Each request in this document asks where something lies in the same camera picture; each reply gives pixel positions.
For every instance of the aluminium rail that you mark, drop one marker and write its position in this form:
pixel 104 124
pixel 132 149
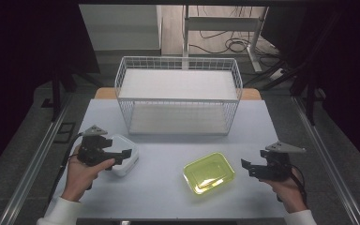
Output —
pixel 31 172
pixel 328 162

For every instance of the white desk frame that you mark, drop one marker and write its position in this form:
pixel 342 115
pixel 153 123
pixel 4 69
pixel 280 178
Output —
pixel 222 24

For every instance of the black floor frame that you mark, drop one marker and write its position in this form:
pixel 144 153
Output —
pixel 64 124

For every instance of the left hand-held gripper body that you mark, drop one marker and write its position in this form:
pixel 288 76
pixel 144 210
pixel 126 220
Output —
pixel 90 150

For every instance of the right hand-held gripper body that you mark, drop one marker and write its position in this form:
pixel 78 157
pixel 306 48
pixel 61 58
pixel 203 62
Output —
pixel 275 167

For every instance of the person's right hand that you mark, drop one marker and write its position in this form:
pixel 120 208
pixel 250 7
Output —
pixel 289 192

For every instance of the white power strip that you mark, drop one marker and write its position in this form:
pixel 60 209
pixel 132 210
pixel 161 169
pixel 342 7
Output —
pixel 276 74

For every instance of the white plastic container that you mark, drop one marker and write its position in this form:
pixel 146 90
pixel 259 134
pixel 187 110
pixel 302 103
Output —
pixel 128 146

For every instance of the white cabinet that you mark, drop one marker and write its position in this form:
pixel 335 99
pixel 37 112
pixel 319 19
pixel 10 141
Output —
pixel 122 28

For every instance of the person's left hand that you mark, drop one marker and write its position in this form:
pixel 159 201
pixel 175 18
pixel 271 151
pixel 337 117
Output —
pixel 79 178

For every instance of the green lidded plastic container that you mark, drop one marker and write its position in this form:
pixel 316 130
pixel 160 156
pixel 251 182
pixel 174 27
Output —
pixel 209 172

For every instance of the wooden table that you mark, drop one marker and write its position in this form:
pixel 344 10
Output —
pixel 104 93

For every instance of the black stand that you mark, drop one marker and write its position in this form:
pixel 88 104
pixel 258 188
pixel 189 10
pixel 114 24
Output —
pixel 309 100
pixel 56 93

